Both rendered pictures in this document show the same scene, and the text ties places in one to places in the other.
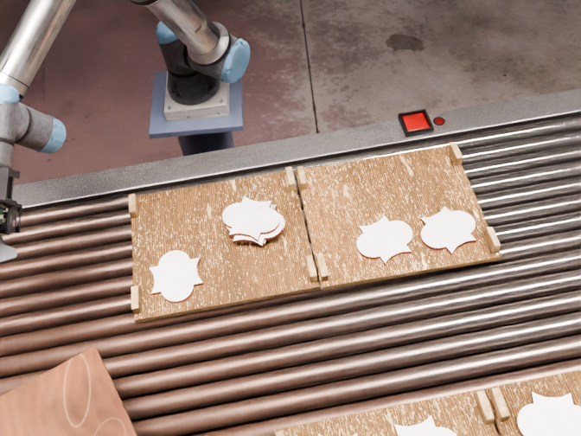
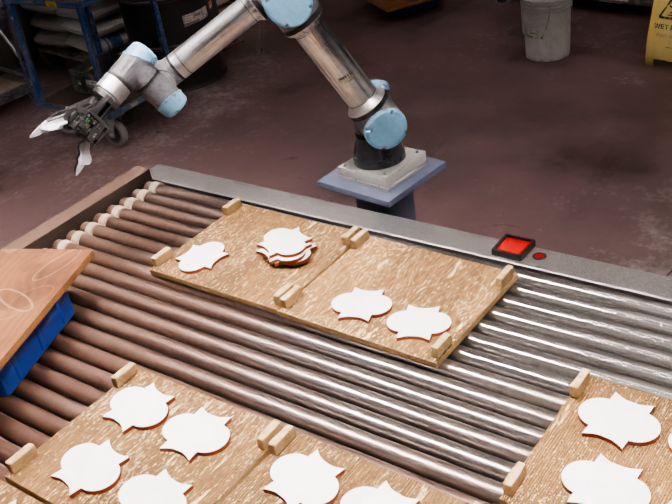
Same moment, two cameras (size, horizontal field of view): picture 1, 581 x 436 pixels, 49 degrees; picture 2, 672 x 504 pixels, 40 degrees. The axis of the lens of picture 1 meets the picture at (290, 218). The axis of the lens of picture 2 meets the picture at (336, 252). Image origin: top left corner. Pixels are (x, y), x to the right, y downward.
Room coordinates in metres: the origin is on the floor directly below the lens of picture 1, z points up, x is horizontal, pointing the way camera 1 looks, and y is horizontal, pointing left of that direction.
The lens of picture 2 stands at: (-0.35, -1.39, 2.11)
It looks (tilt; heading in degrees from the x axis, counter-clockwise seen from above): 31 degrees down; 46
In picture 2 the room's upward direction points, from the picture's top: 9 degrees counter-clockwise
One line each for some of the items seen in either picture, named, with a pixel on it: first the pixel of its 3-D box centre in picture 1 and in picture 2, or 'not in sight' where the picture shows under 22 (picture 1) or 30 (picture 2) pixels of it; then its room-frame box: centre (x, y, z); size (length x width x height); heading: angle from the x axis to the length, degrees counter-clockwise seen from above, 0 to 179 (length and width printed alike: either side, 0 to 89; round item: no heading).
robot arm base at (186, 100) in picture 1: (190, 73); (377, 142); (1.46, 0.24, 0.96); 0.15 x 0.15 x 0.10
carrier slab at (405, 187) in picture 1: (392, 212); (398, 294); (0.92, -0.24, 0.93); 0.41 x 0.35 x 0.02; 95
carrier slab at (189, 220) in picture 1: (220, 240); (257, 253); (0.89, 0.17, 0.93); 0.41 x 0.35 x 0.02; 96
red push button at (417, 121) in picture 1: (415, 123); (513, 247); (1.21, -0.36, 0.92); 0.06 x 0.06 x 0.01; 6
